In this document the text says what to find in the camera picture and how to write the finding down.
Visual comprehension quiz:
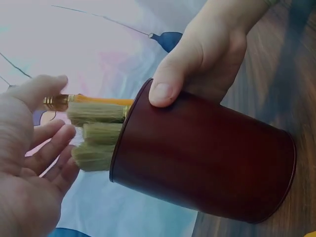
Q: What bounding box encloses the dark red metal tin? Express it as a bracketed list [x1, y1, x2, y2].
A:
[109, 78, 298, 224]

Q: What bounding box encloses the bristle paint brush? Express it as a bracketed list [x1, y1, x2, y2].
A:
[71, 144, 115, 173]
[66, 102, 131, 125]
[82, 122, 123, 146]

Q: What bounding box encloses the person's left hand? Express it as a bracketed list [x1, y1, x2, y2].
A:
[0, 75, 80, 237]

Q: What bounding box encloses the person's right hand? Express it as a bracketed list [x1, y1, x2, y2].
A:
[149, 17, 248, 109]

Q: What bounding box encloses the person's right forearm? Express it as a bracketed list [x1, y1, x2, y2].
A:
[196, 0, 281, 38]

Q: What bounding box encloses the orange handled paint brush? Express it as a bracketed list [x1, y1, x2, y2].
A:
[43, 93, 135, 112]

